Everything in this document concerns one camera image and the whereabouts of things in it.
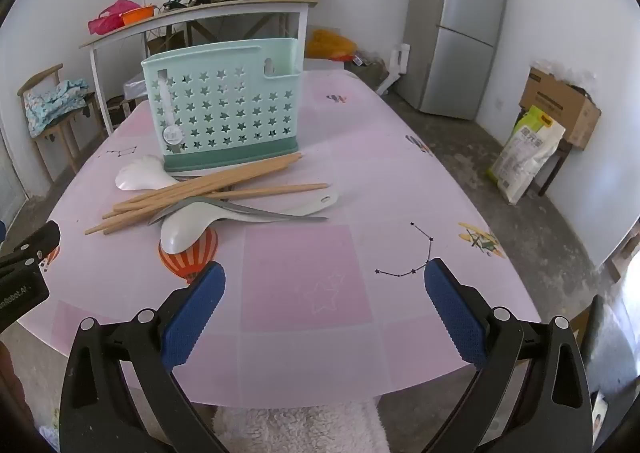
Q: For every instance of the white plastic stool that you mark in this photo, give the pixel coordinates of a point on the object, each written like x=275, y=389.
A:
x=395, y=68

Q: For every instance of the silver refrigerator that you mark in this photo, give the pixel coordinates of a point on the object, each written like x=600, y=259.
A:
x=455, y=28

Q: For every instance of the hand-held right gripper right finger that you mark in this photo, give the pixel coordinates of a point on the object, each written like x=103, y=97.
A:
x=455, y=318

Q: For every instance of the white plastic spoon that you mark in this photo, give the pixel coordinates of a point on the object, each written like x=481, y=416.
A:
x=185, y=235

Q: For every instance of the pink plastic bag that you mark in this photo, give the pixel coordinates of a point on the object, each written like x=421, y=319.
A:
x=110, y=18

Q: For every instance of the white fluffy cloth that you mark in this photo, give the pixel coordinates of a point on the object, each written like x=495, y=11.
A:
x=300, y=428

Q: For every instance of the bundle of wooden chopsticks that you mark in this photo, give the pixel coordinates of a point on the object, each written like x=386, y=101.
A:
x=240, y=175

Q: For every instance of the brown cardboard box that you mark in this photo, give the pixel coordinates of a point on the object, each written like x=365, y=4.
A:
x=560, y=103

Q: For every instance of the small wooden stool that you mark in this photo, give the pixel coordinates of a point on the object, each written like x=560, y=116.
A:
x=550, y=173

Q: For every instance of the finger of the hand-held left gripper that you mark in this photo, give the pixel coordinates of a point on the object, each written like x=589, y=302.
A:
x=35, y=245

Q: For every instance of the white rice paddle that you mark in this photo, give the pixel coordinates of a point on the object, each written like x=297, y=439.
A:
x=142, y=173

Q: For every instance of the grey door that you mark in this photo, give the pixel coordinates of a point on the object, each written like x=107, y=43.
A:
x=10, y=183

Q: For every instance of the orange plastic bowl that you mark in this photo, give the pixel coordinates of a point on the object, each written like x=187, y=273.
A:
x=137, y=15

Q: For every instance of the grey spoon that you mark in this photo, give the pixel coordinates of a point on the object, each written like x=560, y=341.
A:
x=225, y=210

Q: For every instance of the yellow bag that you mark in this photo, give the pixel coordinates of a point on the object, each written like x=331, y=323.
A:
x=327, y=44

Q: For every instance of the mint green utensil holder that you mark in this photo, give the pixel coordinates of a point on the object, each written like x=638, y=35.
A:
x=225, y=108

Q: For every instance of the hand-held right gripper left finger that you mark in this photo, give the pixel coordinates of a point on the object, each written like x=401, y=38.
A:
x=195, y=318

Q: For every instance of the blue patterned cloth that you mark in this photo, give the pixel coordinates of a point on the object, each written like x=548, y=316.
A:
x=52, y=103

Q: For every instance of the wooden chair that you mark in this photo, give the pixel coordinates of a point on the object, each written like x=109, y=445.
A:
x=50, y=138

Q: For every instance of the white-framed side table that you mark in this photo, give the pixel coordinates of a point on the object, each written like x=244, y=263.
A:
x=235, y=9

